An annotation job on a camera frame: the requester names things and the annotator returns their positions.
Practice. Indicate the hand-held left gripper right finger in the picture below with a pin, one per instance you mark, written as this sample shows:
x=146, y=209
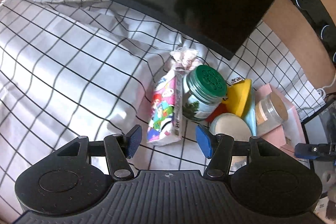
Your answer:
x=203, y=141

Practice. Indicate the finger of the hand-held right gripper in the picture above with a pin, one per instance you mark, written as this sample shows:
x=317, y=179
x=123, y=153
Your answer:
x=302, y=150

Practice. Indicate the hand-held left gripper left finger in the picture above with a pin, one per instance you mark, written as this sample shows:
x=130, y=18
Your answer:
x=134, y=141

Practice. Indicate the pink cardboard box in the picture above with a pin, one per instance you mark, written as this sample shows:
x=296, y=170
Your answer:
x=294, y=129

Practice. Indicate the red packet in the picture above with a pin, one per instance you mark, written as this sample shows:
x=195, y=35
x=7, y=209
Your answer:
x=219, y=111

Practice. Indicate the green lid glass jar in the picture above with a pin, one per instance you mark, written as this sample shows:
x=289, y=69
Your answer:
x=202, y=98

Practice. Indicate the cartoon print tissue packet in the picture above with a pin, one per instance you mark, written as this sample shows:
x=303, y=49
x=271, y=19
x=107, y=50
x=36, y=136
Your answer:
x=162, y=108

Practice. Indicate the clear plastic powder jar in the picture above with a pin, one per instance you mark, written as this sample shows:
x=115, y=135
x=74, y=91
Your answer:
x=270, y=113

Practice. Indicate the blue face mask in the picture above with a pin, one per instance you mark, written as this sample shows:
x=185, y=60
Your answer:
x=250, y=116

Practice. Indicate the yellow silicone bowl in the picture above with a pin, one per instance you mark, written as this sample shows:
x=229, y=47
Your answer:
x=239, y=98

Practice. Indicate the black framed glass panel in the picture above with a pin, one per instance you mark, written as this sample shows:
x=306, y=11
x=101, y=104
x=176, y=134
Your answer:
x=315, y=129

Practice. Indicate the round white lid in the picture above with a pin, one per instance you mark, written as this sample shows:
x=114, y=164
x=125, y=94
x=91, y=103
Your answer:
x=231, y=125

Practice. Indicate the white black-grid tablecloth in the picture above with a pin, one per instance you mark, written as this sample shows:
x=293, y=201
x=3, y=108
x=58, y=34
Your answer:
x=65, y=69

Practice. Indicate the black power strip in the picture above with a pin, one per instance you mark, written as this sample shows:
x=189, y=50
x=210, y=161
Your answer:
x=315, y=11

